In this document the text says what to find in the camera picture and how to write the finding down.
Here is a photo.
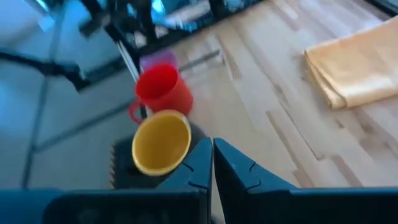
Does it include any yellow mug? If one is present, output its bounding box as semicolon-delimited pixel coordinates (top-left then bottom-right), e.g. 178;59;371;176
131;108;192;177

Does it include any folded orange cloth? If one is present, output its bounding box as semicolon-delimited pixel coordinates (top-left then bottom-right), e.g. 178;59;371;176
303;17;398;110

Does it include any purple cloth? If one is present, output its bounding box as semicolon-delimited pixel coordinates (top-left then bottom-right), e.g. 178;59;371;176
139;49;178;71

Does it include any red plastic cup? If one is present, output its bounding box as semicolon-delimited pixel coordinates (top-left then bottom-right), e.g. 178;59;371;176
128;62;194;125

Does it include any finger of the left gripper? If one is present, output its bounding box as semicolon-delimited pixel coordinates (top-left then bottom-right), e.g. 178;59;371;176
213;138;298;224
155;138;214;224

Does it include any black aluminium frame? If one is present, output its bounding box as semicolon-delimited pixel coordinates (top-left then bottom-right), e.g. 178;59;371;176
0;0;265;119

